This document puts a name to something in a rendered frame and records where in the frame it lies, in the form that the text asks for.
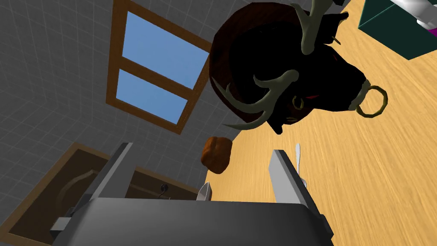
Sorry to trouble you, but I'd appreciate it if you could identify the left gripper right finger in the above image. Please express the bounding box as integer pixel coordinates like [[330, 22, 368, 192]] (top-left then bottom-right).
[[268, 149, 321, 216]]

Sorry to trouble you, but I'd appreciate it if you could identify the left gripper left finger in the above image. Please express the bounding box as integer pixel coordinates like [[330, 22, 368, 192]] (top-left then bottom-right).
[[73, 142, 134, 213]]

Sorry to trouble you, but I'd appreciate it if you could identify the white cutlery piece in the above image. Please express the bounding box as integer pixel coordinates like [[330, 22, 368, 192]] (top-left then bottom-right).
[[295, 143, 308, 189]]

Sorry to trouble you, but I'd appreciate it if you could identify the brown bread loaf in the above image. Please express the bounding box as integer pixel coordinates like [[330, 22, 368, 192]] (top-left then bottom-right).
[[201, 136, 233, 175]]

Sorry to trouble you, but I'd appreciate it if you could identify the grey metal cutlery piece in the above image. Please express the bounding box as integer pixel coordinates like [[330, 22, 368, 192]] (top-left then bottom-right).
[[196, 182, 213, 202]]

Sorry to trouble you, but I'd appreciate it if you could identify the light wooden table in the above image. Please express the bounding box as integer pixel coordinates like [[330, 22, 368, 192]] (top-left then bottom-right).
[[204, 0, 437, 246]]

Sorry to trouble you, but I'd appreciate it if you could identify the brown framed window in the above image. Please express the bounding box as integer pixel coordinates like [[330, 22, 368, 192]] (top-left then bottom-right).
[[105, 0, 213, 135]]

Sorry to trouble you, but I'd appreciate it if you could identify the black horned bull head sculpture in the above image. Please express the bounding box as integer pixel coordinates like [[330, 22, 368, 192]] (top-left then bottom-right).
[[209, 0, 389, 136]]

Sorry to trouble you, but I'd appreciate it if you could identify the teal box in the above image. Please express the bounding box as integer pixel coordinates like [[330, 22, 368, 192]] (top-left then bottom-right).
[[357, 0, 437, 61]]

